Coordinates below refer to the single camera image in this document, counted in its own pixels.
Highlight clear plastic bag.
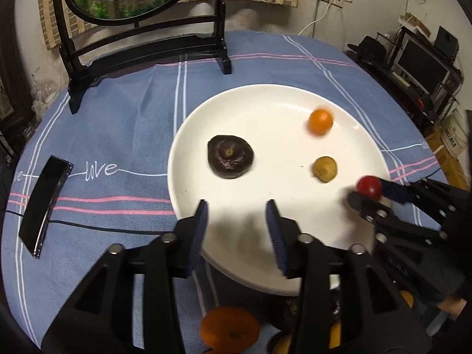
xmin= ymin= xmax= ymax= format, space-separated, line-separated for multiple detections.
xmin=29 ymin=77 xmax=61 ymax=119

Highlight black hat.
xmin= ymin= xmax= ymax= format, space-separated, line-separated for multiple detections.
xmin=347 ymin=36 xmax=388 ymax=69

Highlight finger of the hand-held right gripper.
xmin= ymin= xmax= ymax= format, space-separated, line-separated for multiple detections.
xmin=380 ymin=178 xmax=472 ymax=230
xmin=348 ymin=192 xmax=449 ymax=246

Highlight white power cable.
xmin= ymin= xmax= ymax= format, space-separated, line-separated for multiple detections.
xmin=297 ymin=2 xmax=332 ymax=37

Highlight cardboard boxes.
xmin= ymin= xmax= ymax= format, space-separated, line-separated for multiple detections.
xmin=424 ymin=125 xmax=472 ymax=192

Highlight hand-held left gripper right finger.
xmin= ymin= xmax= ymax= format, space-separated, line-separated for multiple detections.
xmin=265 ymin=199 xmax=432 ymax=354

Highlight black speaker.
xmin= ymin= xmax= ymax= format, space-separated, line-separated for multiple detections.
xmin=435 ymin=26 xmax=460 ymax=58

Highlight small orange fruit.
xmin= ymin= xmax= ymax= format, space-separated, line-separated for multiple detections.
xmin=308 ymin=108 xmax=334 ymax=137

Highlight blue plaid tablecloth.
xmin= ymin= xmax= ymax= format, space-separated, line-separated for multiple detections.
xmin=0 ymin=29 xmax=448 ymax=354

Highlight red cherry tomato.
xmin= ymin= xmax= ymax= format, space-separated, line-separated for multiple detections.
xmin=356 ymin=176 xmax=383 ymax=201

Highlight black smartphone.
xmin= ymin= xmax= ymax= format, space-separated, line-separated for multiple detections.
xmin=18 ymin=155 xmax=73 ymax=259

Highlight goldfish screen on black stand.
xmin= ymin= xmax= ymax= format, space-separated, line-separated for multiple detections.
xmin=52 ymin=0 xmax=233 ymax=115

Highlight dark wooden cabinet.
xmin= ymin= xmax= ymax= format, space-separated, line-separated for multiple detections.
xmin=0 ymin=37 xmax=37 ymax=144

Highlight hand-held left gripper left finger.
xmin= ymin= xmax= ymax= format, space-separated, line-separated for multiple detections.
xmin=41 ymin=199 xmax=209 ymax=354

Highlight computer monitor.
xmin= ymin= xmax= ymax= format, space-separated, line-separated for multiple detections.
xmin=396 ymin=37 xmax=452 ymax=94

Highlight white round plate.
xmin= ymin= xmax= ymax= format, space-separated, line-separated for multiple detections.
xmin=168 ymin=84 xmax=397 ymax=297

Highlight dark purple round fruit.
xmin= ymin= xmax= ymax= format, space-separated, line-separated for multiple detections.
xmin=282 ymin=297 xmax=306 ymax=334

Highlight dark computer desk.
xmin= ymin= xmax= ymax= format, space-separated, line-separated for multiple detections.
xmin=345 ymin=50 xmax=443 ymax=130

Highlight person's right forearm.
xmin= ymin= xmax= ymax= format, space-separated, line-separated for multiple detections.
xmin=437 ymin=297 xmax=467 ymax=319

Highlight dark brown wrinkled fruit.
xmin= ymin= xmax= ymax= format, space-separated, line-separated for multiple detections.
xmin=207 ymin=135 xmax=255 ymax=181

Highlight large orange mandarin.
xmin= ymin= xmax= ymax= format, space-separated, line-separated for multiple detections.
xmin=200 ymin=306 xmax=260 ymax=353

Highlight small cardboard box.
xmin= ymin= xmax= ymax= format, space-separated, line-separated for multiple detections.
xmin=400 ymin=13 xmax=430 ymax=35

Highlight small yellow green fruit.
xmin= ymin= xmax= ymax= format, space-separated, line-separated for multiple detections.
xmin=313 ymin=156 xmax=338 ymax=183

